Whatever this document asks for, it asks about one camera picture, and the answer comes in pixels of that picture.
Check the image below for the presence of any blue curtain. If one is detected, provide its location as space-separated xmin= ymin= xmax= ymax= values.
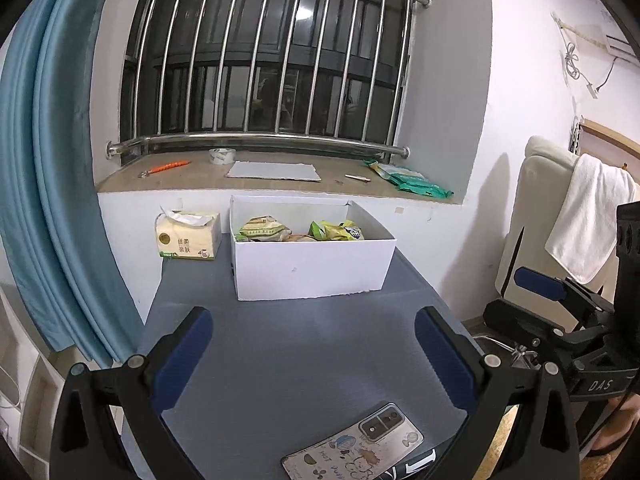
xmin=0 ymin=0 xmax=171 ymax=369

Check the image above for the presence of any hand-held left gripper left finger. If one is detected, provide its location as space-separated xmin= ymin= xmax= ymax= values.
xmin=50 ymin=306 xmax=216 ymax=480

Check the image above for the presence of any smartphone with cartoon case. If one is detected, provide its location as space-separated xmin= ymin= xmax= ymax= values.
xmin=281 ymin=401 xmax=425 ymax=480

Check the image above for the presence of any grey paper sheet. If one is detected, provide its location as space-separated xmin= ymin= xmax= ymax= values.
xmin=226 ymin=161 xmax=322 ymax=182

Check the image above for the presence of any yellow snack packet blue mark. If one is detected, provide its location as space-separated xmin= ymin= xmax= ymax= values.
xmin=307 ymin=220 xmax=365 ymax=242

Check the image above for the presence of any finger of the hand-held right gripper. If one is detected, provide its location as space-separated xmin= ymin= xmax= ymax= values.
xmin=482 ymin=298 xmax=612 ymax=362
xmin=514 ymin=266 xmax=618 ymax=329

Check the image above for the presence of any green plastic packet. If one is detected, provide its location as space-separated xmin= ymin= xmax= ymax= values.
xmin=363 ymin=159 xmax=454 ymax=200

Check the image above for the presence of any person's right forearm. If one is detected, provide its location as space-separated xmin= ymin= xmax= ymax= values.
xmin=585 ymin=394 xmax=640 ymax=459

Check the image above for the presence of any steel window grille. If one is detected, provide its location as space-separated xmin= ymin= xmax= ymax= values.
xmin=106 ymin=0 xmax=432 ymax=164

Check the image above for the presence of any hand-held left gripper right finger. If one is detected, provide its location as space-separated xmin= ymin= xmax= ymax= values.
xmin=414 ymin=306 xmax=583 ymax=480

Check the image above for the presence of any white shelf unit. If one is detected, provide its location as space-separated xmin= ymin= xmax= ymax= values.
xmin=0 ymin=285 xmax=123 ymax=480

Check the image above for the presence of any beige chair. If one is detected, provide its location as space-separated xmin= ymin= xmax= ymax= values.
xmin=470 ymin=135 xmax=640 ymax=369

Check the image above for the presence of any white cardboard box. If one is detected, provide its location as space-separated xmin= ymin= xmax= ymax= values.
xmin=229 ymin=195 xmax=397 ymax=302

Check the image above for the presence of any white towel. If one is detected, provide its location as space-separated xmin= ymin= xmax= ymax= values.
xmin=545 ymin=154 xmax=639 ymax=285

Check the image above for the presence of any orange utility knife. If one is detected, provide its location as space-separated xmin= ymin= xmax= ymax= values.
xmin=138 ymin=160 xmax=192 ymax=179

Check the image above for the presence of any white wall cable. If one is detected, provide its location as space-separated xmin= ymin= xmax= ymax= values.
xmin=552 ymin=10 xmax=616 ymax=99

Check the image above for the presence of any white air conditioner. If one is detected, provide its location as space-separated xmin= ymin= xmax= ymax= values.
xmin=605 ymin=34 xmax=640 ymax=66

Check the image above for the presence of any black item white print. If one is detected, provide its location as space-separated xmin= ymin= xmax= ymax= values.
xmin=386 ymin=448 xmax=454 ymax=480

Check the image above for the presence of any yellow tissue pack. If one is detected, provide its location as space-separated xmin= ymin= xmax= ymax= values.
xmin=154 ymin=205 xmax=222 ymax=261

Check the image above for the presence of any wooden framed board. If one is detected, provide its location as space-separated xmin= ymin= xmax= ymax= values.
xmin=570 ymin=115 xmax=640 ymax=159

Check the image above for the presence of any pale green snack packet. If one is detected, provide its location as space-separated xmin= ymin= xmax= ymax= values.
xmin=236 ymin=215 xmax=293 ymax=244

